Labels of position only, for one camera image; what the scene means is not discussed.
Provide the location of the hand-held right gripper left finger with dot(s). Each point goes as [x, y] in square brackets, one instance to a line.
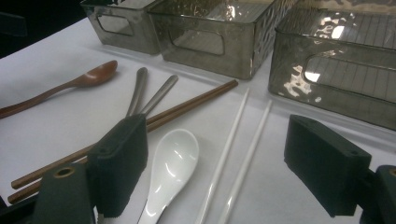
[118, 161]

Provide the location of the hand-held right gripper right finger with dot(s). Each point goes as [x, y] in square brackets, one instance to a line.
[323, 165]

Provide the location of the white ceramic spoon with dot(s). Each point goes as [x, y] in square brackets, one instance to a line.
[174, 161]

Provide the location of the brown wooden chopstick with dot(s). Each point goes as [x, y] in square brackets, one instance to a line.
[25, 191]
[46, 169]

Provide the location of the white chopstick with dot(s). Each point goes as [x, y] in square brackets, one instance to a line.
[249, 155]
[228, 146]

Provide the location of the steel table knife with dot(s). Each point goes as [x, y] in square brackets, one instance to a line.
[139, 87]

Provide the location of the steel fork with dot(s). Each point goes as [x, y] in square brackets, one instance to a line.
[162, 91]

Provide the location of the brown wooden spoon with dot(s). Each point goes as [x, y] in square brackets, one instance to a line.
[96, 74]

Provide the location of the smoky clear plastic bin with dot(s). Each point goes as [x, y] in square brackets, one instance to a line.
[289, 68]
[143, 37]
[239, 59]

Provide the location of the white table sheet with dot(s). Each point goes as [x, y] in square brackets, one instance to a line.
[62, 124]

